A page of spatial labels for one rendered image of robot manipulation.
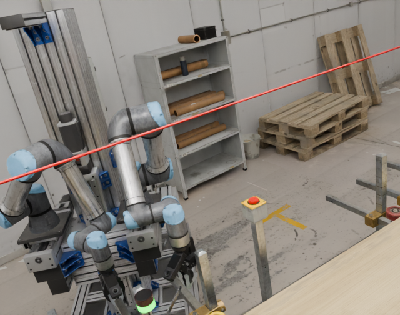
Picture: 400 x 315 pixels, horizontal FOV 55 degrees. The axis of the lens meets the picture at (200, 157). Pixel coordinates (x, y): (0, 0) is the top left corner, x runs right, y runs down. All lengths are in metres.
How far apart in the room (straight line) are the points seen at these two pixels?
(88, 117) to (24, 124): 1.84
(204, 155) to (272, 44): 1.70
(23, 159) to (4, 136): 2.20
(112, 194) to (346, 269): 1.23
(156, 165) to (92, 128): 0.41
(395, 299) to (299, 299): 0.32
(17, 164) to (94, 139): 0.55
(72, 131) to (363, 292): 1.43
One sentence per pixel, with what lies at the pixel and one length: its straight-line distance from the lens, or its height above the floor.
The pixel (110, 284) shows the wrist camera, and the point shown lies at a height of 0.97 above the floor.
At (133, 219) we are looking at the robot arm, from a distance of 1.48.
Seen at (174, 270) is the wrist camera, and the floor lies 1.08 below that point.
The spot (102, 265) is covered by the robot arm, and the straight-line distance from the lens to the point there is 1.65.
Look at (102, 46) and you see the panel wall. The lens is 3.97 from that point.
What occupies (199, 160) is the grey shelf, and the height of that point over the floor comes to 0.16.
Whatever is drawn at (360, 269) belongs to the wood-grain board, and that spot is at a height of 0.90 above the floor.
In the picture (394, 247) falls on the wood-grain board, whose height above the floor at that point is 0.90.
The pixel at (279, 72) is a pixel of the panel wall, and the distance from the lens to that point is 5.36.
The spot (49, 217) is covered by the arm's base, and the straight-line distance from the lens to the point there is 2.08.
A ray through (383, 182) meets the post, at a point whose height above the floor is 1.01.
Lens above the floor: 1.97
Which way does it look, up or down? 22 degrees down
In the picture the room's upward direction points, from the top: 11 degrees counter-clockwise
